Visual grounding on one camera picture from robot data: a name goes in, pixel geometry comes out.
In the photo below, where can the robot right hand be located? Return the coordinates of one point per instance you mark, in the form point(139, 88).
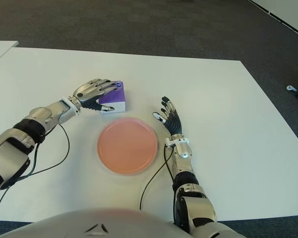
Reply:
point(175, 125)

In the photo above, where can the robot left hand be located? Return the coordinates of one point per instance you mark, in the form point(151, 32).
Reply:
point(85, 93)

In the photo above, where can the purple tissue paper pack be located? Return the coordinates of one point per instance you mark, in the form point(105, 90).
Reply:
point(115, 98)

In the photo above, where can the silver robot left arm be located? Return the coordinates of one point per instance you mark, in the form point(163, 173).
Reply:
point(39, 116)

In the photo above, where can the pink round plate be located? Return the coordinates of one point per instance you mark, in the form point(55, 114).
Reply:
point(127, 146)

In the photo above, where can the white side table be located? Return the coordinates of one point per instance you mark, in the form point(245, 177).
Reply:
point(0, 48)

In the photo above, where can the small white floor object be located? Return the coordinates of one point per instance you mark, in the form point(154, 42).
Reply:
point(291, 88)

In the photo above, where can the silver robot torso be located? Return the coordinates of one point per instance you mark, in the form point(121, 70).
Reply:
point(94, 223)

